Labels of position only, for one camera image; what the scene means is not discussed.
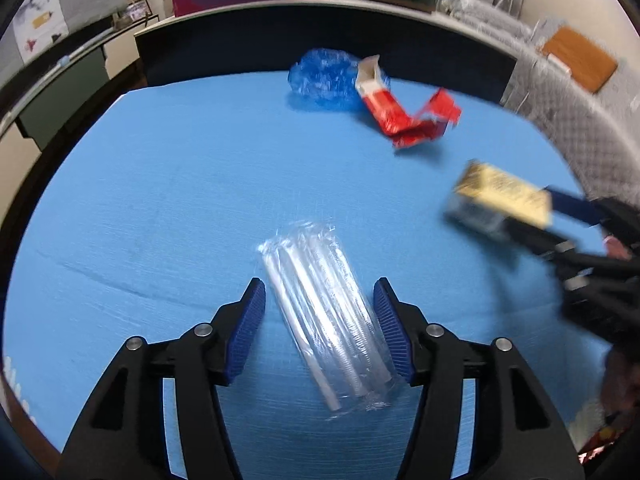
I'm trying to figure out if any crumpled blue plastic wrap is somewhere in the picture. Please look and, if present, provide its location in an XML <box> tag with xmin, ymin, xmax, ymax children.
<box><xmin>287</xmin><ymin>48</ymin><xmax>390</xmax><ymax>111</ymax></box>

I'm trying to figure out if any blue tablecloth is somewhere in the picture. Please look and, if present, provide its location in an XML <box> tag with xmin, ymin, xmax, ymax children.
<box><xmin>2</xmin><ymin>72</ymin><xmax>621</xmax><ymax>480</ymax></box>

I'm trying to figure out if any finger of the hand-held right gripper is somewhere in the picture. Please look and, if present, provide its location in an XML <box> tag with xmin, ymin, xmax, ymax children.
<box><xmin>505</xmin><ymin>220</ymin><xmax>640</xmax><ymax>276</ymax></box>
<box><xmin>545</xmin><ymin>187</ymin><xmax>640</xmax><ymax>261</ymax></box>

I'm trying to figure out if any person's right hand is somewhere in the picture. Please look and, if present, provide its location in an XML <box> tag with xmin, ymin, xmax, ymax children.
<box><xmin>602</xmin><ymin>235</ymin><xmax>633</xmax><ymax>261</ymax></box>

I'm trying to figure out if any clear packet of straws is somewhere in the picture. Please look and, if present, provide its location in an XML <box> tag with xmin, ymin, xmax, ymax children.
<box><xmin>257</xmin><ymin>220</ymin><xmax>401</xmax><ymax>421</ymax></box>

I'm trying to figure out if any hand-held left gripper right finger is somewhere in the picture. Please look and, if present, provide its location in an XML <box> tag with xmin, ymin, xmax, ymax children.
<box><xmin>372</xmin><ymin>276</ymin><xmax>586</xmax><ymax>480</ymax></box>

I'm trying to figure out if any small photo frame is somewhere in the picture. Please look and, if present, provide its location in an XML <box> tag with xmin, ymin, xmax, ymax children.
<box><xmin>122</xmin><ymin>0</ymin><xmax>153</xmax><ymax>23</ymax></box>

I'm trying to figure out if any orange cushion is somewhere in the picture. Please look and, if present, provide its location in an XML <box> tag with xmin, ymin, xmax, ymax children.
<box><xmin>541</xmin><ymin>26</ymin><xmax>619</xmax><ymax>93</ymax></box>

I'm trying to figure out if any wall poster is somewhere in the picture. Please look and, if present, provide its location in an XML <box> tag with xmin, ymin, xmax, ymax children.
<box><xmin>0</xmin><ymin>0</ymin><xmax>126</xmax><ymax>66</ymax></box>

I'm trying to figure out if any grey quilted sofa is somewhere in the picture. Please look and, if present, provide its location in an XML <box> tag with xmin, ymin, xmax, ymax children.
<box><xmin>440</xmin><ymin>0</ymin><xmax>640</xmax><ymax>201</ymax></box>

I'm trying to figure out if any low tv cabinet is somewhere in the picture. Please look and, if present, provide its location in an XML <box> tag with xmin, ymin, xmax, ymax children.
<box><xmin>0</xmin><ymin>15</ymin><xmax>161</xmax><ymax>151</ymax></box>

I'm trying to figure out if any white-topped dark coffee table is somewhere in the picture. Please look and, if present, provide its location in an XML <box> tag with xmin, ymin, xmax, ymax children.
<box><xmin>134</xmin><ymin>0</ymin><xmax>518</xmax><ymax>106</ymax></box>

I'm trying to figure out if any small yellow box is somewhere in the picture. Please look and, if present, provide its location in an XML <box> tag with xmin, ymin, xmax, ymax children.
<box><xmin>442</xmin><ymin>160</ymin><xmax>553</xmax><ymax>241</ymax></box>

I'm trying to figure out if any torn red carton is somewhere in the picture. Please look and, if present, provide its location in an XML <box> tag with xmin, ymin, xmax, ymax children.
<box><xmin>356</xmin><ymin>55</ymin><xmax>462</xmax><ymax>150</ymax></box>

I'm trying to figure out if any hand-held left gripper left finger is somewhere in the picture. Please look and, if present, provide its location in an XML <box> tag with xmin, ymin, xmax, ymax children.
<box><xmin>57</xmin><ymin>277</ymin><xmax>267</xmax><ymax>480</ymax></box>

